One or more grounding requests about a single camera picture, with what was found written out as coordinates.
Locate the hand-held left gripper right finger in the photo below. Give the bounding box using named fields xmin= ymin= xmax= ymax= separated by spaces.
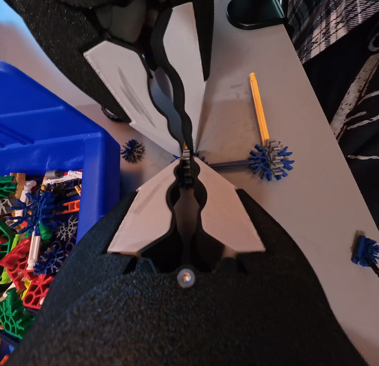
xmin=189 ymin=158 xmax=266 ymax=256

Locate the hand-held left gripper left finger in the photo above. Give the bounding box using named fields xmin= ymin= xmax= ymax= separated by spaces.
xmin=107 ymin=160 xmax=186 ymax=257

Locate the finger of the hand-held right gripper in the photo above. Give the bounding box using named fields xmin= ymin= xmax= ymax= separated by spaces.
xmin=150 ymin=2 xmax=207 ymax=154
xmin=83 ymin=39 xmax=182 ymax=154

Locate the dark blue plastic rod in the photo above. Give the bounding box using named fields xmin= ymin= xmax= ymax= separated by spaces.
xmin=207 ymin=160 xmax=252 ymax=169

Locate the blue grey snowflake connector cluster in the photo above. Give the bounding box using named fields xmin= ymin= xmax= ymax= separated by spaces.
xmin=248 ymin=139 xmax=295 ymax=181

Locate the grey gear blue connector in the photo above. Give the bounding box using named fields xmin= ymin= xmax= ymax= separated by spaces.
xmin=173 ymin=148 xmax=205 ymax=189

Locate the blue bin of toy parts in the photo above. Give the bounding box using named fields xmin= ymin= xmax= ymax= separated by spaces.
xmin=0 ymin=60 xmax=121 ymax=358

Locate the grey black toy wheel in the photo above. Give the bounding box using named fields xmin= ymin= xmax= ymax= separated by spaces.
xmin=101 ymin=105 xmax=126 ymax=123

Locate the small grey blue connector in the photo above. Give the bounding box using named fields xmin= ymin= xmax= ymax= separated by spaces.
xmin=121 ymin=139 xmax=145 ymax=163

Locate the black stand foot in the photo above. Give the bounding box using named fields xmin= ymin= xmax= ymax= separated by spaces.
xmin=226 ymin=0 xmax=290 ymax=30

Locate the pile of colourful toy pieces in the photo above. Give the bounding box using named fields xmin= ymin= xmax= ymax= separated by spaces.
xmin=0 ymin=169 xmax=83 ymax=341

